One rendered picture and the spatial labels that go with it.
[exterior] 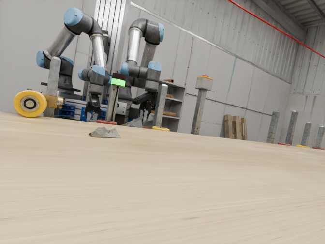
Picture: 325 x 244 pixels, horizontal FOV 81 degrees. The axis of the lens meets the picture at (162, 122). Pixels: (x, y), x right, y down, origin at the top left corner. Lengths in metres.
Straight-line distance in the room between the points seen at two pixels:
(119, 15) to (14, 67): 2.05
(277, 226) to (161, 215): 0.11
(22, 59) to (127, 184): 3.41
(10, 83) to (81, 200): 3.41
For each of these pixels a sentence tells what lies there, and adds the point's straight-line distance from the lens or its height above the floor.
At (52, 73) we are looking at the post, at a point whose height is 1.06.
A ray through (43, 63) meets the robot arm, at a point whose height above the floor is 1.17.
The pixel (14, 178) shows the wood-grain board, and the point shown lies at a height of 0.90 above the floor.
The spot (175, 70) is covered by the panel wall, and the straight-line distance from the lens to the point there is 4.47.
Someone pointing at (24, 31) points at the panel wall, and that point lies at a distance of 3.64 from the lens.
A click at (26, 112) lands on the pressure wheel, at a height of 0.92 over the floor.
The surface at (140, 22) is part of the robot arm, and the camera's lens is 1.45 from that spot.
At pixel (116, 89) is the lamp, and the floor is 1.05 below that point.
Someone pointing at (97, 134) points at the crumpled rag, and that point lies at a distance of 0.48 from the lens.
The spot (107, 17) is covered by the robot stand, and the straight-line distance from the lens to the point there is 1.98.
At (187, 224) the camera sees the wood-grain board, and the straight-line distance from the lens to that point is 0.18.
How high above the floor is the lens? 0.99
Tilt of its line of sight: 4 degrees down
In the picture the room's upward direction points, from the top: 10 degrees clockwise
